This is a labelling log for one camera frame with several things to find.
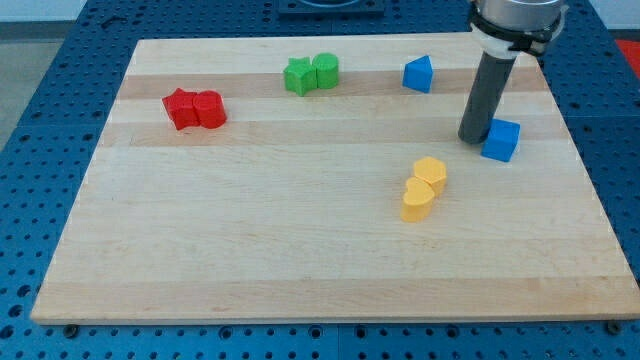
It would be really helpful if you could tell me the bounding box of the yellow heart block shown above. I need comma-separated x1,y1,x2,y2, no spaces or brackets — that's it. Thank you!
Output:
401,177,435,222

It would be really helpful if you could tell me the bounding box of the red star block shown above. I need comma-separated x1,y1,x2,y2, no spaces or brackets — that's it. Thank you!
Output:
162,88,200,130

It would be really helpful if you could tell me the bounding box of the green star block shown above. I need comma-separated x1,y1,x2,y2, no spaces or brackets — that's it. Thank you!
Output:
283,57,318,96

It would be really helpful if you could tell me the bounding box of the yellow hexagon block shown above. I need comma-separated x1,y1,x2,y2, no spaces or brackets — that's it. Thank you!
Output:
413,157,448,197

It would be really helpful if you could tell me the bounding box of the blue cube block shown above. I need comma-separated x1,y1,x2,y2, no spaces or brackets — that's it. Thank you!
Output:
481,118,521,162

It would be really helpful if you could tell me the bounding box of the red cylinder block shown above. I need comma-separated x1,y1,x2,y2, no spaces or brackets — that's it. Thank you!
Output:
193,90,227,129

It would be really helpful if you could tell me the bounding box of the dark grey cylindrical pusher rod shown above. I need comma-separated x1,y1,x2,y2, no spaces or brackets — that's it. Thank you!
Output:
458,52,515,145

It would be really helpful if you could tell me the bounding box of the green cylinder block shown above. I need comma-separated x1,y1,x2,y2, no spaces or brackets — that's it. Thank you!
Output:
312,53,339,89

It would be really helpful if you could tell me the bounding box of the blue triangle block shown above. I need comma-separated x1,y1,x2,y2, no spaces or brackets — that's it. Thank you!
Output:
402,55,433,93

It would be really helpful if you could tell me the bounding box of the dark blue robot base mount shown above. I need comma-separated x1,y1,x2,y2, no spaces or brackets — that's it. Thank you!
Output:
275,0,385,16

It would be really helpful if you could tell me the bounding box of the wooden board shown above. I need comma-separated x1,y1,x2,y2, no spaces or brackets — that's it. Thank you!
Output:
31,33,639,325

